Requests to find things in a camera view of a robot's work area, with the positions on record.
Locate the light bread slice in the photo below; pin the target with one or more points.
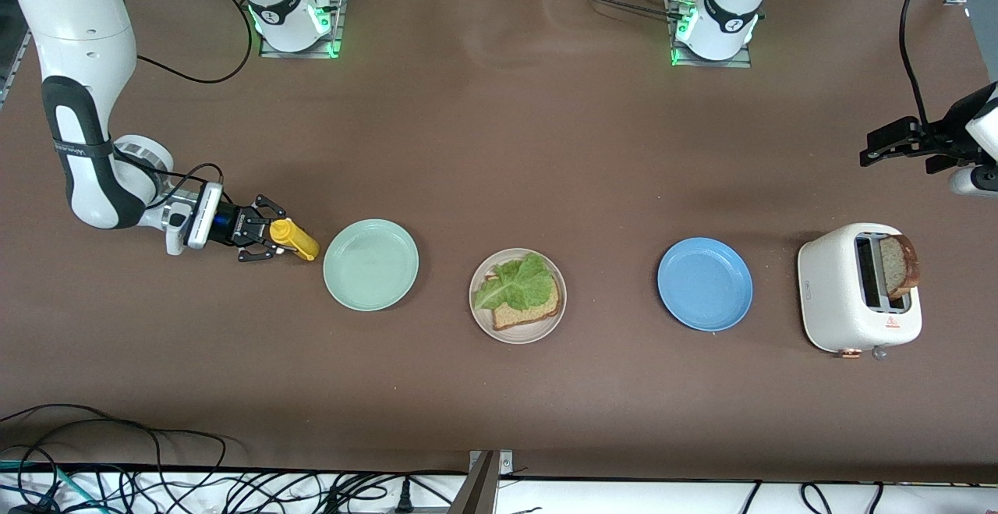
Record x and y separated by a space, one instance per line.
534 313

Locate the small metal bracket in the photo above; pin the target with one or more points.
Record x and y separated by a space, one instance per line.
505 463

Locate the black power plug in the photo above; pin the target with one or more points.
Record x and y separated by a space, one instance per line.
405 498

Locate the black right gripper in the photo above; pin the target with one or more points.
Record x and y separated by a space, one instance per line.
236 228

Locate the white toaster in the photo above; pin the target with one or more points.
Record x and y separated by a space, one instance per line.
830 288

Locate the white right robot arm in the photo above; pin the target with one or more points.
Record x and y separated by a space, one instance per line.
78 15

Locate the green lettuce leaf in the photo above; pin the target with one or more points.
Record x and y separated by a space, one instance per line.
514 280

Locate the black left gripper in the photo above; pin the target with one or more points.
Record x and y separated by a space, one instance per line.
945 138

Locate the yellow squeeze bottle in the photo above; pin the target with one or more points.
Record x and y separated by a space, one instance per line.
300 241

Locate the blue plate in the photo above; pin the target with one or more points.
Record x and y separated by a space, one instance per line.
705 284

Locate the grey metal post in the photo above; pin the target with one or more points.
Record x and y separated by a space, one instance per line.
477 490

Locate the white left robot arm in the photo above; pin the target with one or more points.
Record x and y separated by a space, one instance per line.
729 15

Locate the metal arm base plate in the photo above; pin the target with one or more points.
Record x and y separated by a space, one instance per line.
744 63
337 30

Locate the dark crust bread slice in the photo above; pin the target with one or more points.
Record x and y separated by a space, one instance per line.
897 264

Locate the mint green plate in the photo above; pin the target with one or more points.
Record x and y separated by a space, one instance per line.
370 264

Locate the beige plate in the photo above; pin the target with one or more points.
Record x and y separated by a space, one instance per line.
518 334

